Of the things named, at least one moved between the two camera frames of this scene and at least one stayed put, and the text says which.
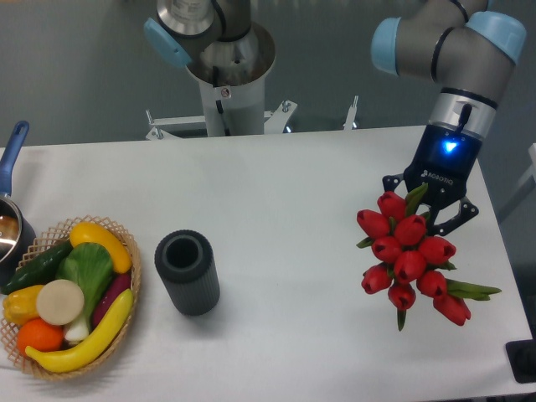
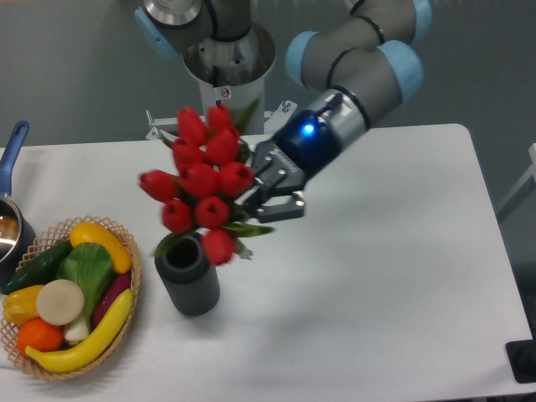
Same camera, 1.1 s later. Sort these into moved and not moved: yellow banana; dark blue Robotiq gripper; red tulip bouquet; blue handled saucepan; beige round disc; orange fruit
Moved: red tulip bouquet; dark blue Robotiq gripper
Not moved: blue handled saucepan; beige round disc; orange fruit; yellow banana
